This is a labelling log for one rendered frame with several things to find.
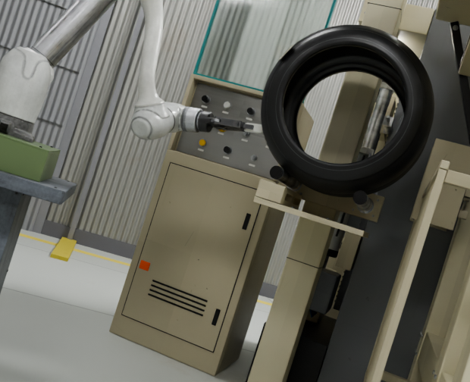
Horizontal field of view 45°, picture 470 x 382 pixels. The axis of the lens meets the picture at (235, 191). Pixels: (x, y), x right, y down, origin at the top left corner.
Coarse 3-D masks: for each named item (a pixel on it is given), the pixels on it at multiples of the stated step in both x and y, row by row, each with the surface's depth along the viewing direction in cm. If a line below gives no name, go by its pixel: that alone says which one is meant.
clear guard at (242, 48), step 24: (240, 0) 263; (264, 0) 259; (288, 0) 256; (312, 0) 253; (336, 0) 250; (216, 24) 265; (240, 24) 261; (264, 24) 258; (288, 24) 255; (312, 24) 252; (216, 48) 264; (240, 48) 260; (264, 48) 257; (288, 48) 254; (216, 72) 262; (240, 72) 259; (264, 72) 256
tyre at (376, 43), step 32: (320, 32) 184; (352, 32) 179; (384, 32) 180; (288, 64) 184; (320, 64) 207; (352, 64) 205; (384, 64) 201; (416, 64) 175; (288, 96) 209; (416, 96) 172; (288, 128) 209; (416, 128) 171; (288, 160) 182; (384, 160) 173; (416, 160) 187; (320, 192) 195; (352, 192) 180
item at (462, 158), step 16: (448, 144) 198; (432, 160) 199; (448, 160) 198; (464, 160) 196; (432, 176) 198; (448, 192) 197; (464, 192) 195; (416, 208) 199; (448, 208) 196; (432, 224) 215; (448, 224) 196
